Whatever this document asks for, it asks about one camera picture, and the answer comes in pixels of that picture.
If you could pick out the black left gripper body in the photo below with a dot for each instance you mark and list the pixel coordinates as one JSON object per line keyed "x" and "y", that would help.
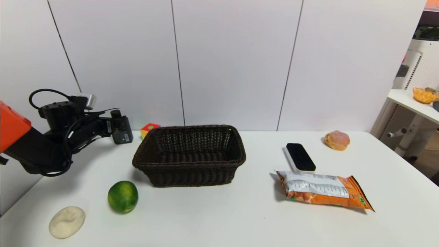
{"x": 89, "y": 128}

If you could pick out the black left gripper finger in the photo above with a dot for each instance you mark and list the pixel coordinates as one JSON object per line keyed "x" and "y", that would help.
{"x": 114, "y": 127}
{"x": 103, "y": 112}

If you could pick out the grey bottle with black cap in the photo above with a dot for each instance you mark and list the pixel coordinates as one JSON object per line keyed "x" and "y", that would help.
{"x": 124, "y": 128}

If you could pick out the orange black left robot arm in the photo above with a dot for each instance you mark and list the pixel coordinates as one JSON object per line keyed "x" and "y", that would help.
{"x": 31, "y": 147}

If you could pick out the dark brown wicker basket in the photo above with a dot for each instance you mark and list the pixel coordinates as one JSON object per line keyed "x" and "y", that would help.
{"x": 192, "y": 171}

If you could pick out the dark grey object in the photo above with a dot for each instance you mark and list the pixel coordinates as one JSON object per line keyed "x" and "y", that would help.
{"x": 436, "y": 106}

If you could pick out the red yellow toy cube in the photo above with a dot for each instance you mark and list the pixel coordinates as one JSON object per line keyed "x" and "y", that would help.
{"x": 148, "y": 129}

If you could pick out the green round citrus fruit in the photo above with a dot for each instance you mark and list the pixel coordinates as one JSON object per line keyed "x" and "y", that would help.
{"x": 122, "y": 197}

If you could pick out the white steamed bun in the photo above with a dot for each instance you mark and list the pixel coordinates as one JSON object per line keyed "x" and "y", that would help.
{"x": 67, "y": 223}

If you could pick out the black eraser with white base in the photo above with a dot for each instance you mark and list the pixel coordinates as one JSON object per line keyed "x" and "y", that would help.
{"x": 300, "y": 156}

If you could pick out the orange white snack bag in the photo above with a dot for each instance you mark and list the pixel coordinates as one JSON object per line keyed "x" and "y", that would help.
{"x": 322, "y": 193}

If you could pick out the pink glazed bread bun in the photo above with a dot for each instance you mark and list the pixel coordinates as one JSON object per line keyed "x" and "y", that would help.
{"x": 337, "y": 140}

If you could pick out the white side table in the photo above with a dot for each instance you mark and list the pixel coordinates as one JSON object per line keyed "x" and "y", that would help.
{"x": 410, "y": 101}

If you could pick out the white perforated air purifier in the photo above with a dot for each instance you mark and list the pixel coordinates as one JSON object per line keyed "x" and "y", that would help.
{"x": 427, "y": 65}

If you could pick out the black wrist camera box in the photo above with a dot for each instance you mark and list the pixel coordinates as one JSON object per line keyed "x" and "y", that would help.
{"x": 58, "y": 113}

